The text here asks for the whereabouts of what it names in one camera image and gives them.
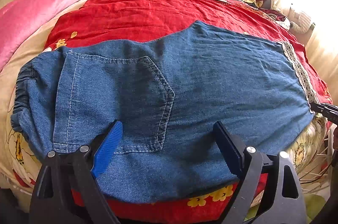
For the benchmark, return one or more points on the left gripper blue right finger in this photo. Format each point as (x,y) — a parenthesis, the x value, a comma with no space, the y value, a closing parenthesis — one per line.
(231,147)

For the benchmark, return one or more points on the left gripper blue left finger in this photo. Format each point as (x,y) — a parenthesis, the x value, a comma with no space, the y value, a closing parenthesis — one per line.
(106,147)

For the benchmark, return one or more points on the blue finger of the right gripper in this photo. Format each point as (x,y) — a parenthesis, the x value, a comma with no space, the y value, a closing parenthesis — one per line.
(329,111)

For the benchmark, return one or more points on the blue denim pants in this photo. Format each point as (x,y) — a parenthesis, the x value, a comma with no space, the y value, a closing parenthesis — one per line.
(168,93)

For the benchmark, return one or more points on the floral laundry basket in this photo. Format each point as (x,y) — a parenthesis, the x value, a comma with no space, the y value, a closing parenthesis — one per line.
(300,22)

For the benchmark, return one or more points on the red floral bedspread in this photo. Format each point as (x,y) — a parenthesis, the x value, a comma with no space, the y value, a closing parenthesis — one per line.
(146,20)

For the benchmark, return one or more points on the pink quilt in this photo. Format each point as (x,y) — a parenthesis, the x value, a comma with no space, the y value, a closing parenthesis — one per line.
(21,18)

